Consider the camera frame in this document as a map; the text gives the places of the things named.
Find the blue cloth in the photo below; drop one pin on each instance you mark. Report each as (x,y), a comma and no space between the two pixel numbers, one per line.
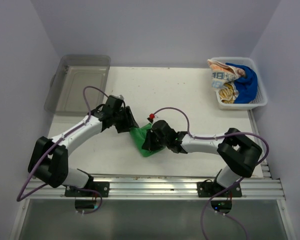
(247,86)

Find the white perforated plastic basket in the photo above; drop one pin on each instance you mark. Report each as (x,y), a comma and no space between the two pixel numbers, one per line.
(261,97)

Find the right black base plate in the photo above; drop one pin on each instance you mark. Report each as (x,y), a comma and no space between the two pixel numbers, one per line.
(208,188)

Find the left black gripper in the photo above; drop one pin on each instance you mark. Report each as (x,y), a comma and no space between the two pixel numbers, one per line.
(129,121)

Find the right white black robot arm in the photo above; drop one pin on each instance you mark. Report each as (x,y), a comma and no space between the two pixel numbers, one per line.
(239,152)

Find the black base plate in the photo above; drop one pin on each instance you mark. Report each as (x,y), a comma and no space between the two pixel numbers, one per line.
(208,188)
(92,189)

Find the printed patterned towel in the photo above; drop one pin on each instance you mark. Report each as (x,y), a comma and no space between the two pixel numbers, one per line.
(223,73)

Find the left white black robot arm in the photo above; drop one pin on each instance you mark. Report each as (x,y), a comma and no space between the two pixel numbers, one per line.
(50,157)

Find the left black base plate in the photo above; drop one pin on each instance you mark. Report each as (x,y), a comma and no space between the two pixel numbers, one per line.
(92,189)

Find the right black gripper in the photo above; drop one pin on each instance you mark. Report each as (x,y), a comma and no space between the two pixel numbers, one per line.
(148,144)

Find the green microfiber towel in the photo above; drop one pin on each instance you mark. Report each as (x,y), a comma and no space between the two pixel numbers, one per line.
(138,135)

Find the aluminium mounting rail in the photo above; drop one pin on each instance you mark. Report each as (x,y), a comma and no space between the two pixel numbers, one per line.
(127,187)

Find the yellow striped cloth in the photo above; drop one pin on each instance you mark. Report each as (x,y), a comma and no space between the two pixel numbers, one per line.
(228,94)

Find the clear grey plastic bin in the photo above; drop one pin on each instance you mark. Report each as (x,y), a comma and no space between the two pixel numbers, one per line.
(73,74)

